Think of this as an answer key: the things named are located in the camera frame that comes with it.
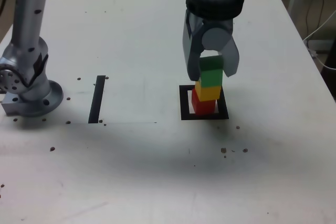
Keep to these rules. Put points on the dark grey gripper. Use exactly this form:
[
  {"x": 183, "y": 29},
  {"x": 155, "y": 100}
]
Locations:
[{"x": 210, "y": 24}]

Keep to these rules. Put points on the green cube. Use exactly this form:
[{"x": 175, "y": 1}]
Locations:
[{"x": 211, "y": 77}]

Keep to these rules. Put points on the yellow cube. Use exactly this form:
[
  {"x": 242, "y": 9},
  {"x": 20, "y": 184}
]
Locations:
[{"x": 208, "y": 94}]

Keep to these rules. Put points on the red cube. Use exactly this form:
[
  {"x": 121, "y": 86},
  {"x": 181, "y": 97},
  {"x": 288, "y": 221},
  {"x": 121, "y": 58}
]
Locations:
[{"x": 204, "y": 107}]

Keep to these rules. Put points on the black tape square outline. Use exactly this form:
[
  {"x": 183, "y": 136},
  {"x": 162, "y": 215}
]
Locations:
[{"x": 183, "y": 103}]

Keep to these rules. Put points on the black tape strip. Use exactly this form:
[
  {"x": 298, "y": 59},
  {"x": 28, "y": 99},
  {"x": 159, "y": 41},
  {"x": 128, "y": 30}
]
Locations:
[{"x": 95, "y": 100}]

